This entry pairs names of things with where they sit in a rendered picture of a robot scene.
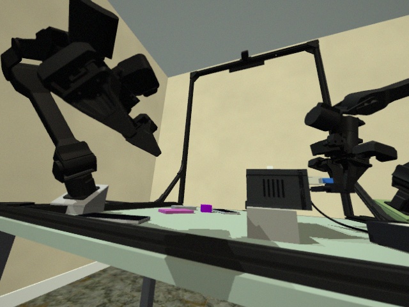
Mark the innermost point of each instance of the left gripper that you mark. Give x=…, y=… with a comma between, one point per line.
x=355, y=162

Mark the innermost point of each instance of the pink flat rectangular slab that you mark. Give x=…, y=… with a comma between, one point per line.
x=175, y=211

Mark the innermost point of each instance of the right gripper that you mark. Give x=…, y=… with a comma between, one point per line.
x=91, y=87

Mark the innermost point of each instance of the purple block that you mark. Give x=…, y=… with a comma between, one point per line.
x=206, y=208

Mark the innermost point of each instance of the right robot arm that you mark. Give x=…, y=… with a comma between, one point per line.
x=89, y=23

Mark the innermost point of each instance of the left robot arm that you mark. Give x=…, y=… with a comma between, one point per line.
x=325, y=117

